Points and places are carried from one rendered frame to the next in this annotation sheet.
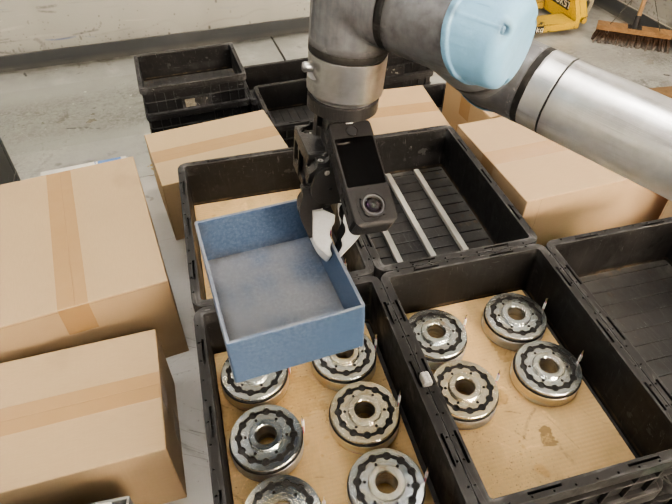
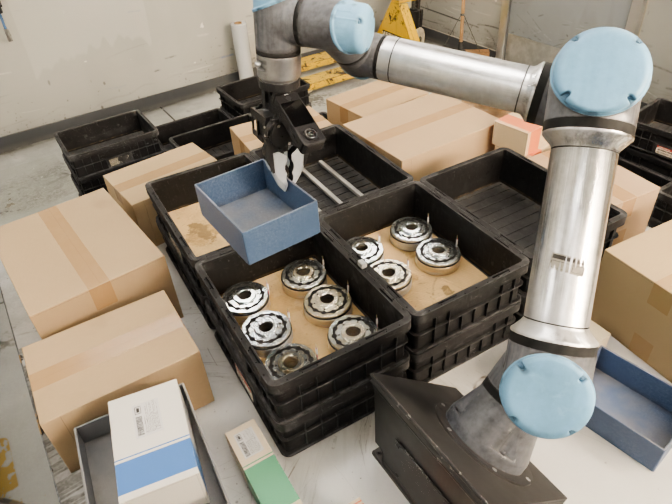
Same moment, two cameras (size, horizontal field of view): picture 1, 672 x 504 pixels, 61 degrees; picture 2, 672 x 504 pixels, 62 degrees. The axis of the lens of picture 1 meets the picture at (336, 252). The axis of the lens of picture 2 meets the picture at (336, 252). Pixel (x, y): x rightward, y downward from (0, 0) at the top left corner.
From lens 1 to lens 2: 45 cm
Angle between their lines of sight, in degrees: 11
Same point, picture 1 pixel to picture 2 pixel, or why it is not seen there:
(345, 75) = (281, 64)
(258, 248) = (235, 200)
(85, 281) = (101, 268)
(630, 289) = (481, 202)
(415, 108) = not seen: hidden behind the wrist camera
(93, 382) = (130, 328)
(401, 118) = not seen: hidden behind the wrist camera
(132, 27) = (29, 118)
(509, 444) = (425, 299)
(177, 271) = not seen: hidden behind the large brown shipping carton
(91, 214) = (87, 229)
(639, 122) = (436, 61)
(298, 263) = (265, 202)
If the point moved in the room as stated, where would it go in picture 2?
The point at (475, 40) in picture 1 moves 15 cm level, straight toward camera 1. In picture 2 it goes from (347, 28) to (351, 65)
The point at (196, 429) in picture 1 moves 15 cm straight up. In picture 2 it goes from (207, 361) to (193, 315)
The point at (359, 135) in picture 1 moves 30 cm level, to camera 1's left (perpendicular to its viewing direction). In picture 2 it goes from (293, 100) to (113, 129)
